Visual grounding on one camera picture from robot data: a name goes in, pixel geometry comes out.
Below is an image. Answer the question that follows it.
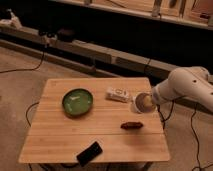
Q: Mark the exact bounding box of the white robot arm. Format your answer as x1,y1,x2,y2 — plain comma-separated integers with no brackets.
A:
151,66,213,112

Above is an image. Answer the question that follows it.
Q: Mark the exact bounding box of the green ceramic bowl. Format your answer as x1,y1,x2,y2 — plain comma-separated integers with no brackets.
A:
62,88,93,117

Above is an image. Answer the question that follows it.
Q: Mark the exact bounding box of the white rectangular box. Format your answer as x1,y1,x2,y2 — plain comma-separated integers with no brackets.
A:
106,87,130,103

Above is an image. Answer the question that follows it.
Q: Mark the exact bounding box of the wooden table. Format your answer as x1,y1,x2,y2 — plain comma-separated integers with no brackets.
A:
19,78,170,163

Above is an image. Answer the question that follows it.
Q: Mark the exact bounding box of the dark device on ledge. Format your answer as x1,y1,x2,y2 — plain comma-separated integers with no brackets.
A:
57,29,75,42

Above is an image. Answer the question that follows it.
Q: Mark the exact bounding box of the black rectangular phone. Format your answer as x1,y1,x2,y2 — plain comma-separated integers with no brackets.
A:
76,142,103,166

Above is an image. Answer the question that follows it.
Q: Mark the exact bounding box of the white object top left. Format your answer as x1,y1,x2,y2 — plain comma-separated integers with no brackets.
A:
0,9,22,29

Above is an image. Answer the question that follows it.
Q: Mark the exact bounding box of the black cable on floor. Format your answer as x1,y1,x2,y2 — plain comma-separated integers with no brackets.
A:
0,46,46,75

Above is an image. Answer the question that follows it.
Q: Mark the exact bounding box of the black cable right side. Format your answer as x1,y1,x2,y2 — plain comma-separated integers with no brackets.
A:
190,106,213,171

